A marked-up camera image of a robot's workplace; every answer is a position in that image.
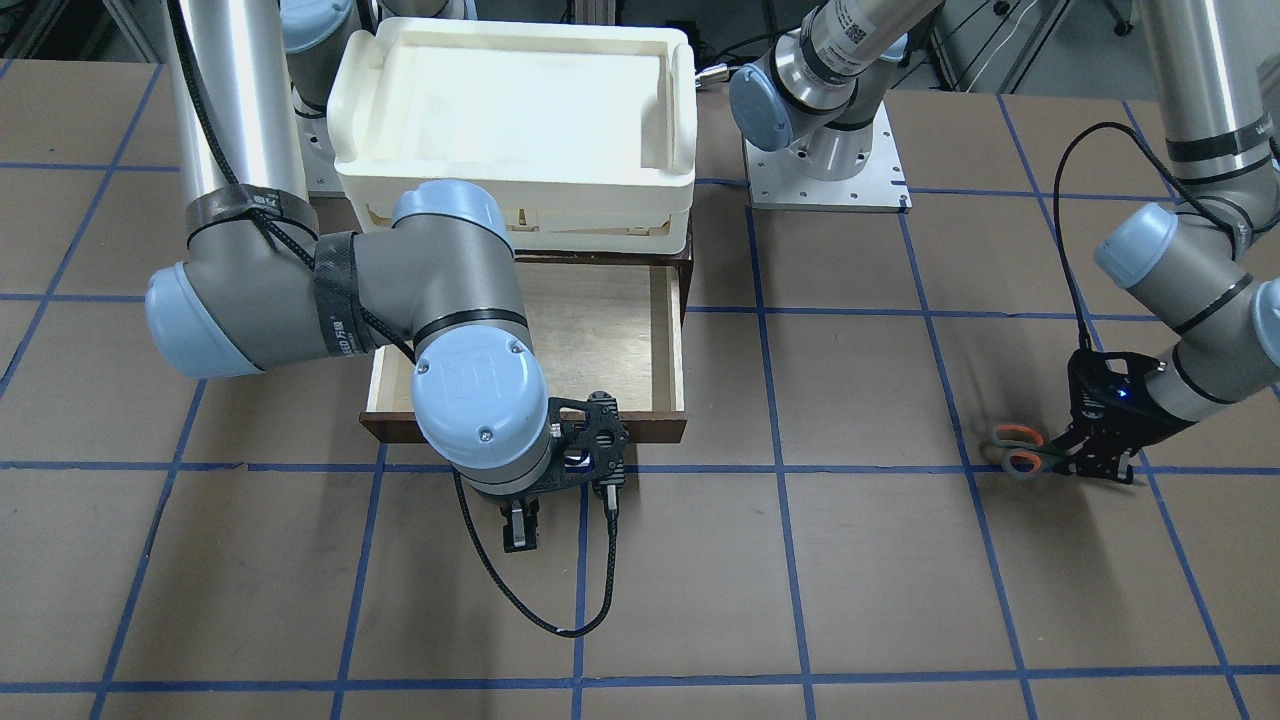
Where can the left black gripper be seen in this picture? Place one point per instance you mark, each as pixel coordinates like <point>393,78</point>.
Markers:
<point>1137,424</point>

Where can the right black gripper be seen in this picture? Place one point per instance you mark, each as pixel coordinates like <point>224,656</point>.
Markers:
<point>519,524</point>

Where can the grey orange scissors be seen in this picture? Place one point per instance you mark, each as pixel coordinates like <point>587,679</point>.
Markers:
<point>1026,453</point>

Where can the wooden drawer with white handle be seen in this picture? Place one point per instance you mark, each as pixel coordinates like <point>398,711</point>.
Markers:
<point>616,328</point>

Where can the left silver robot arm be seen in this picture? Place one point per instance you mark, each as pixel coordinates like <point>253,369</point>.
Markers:
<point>1182,264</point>

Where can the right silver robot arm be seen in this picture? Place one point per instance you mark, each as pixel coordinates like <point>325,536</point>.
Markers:
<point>263,288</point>

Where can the dark brown wooden cabinet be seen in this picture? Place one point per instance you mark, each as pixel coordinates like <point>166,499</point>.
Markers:
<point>341,214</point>

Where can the cream plastic tray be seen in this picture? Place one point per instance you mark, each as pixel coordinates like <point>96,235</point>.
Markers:
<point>584,135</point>

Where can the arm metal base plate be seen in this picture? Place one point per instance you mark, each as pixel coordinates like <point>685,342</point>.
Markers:
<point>831,170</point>
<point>318,157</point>

